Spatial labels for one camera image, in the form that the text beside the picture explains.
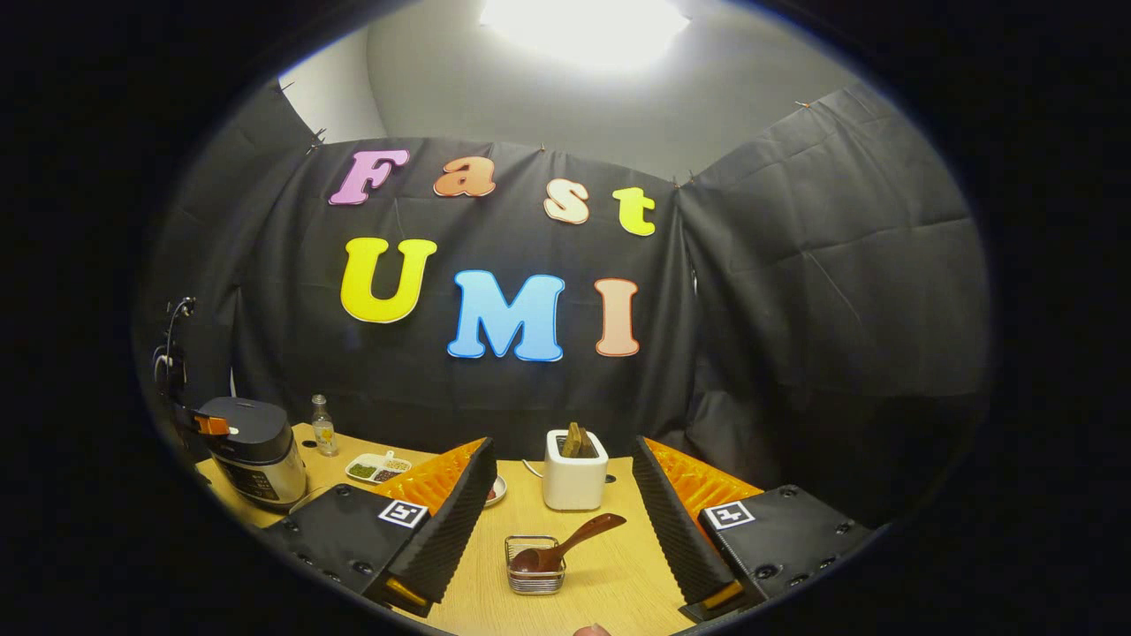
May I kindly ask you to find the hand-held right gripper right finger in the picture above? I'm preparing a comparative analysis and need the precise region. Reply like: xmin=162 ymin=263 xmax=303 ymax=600
xmin=631 ymin=435 xmax=884 ymax=625

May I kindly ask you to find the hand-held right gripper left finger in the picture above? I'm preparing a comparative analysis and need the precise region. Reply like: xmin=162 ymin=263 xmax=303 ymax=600
xmin=256 ymin=436 xmax=498 ymax=619

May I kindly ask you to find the grey silver rice cooker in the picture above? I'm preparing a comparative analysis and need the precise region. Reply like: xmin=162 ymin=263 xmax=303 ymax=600
xmin=196 ymin=397 xmax=308 ymax=513

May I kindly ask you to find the wire metal chopstick holder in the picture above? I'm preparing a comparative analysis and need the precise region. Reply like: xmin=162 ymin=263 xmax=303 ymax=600
xmin=505 ymin=534 xmax=566 ymax=595

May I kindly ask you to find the brown wooden spoon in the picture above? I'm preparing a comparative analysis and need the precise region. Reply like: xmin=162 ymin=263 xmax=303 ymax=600
xmin=512 ymin=513 xmax=627 ymax=575

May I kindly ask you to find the white divided seasoning dish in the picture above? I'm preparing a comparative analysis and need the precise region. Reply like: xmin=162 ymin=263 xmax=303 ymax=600
xmin=345 ymin=450 xmax=414 ymax=485

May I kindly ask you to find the small glass bottle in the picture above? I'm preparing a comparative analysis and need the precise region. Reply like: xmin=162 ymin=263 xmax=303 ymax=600
xmin=311 ymin=394 xmax=339 ymax=458

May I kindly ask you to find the white toaster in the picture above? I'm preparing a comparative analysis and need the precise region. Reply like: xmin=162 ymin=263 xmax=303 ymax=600
xmin=543 ymin=428 xmax=610 ymax=511

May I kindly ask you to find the large ceiling light panel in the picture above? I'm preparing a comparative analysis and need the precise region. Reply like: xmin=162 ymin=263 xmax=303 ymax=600
xmin=479 ymin=0 xmax=692 ymax=72

